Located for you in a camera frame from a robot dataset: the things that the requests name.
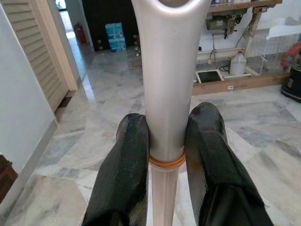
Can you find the orange rubber band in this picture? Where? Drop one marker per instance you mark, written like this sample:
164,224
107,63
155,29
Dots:
165,163

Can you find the blue printed carton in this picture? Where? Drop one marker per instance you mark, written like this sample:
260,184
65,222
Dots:
116,44
114,30

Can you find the beige louvered door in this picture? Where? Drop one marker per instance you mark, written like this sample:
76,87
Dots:
35,47

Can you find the wooden work table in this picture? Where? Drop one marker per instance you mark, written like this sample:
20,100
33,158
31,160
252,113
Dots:
235,5

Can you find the red fire extinguisher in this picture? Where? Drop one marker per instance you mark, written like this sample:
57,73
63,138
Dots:
81,34

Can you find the white jug with red cap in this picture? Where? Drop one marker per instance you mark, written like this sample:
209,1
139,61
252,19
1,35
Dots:
237,64

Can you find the red patterned toy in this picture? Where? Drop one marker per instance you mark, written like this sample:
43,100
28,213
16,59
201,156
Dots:
290,56

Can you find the long brown cardboard box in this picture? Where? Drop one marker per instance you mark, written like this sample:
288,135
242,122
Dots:
247,83

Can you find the dark brown wooden furniture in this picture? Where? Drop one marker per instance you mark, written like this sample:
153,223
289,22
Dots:
7,171

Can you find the white framed black tray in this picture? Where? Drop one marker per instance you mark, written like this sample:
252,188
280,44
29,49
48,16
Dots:
209,76

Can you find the sewing machine motor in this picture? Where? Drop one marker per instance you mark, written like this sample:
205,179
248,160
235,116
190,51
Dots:
223,23

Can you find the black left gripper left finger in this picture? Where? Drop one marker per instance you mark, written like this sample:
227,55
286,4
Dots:
122,164

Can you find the brown doormat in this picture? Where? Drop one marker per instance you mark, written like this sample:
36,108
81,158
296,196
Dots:
64,102

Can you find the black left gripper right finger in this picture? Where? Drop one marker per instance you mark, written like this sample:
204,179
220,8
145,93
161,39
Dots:
209,150

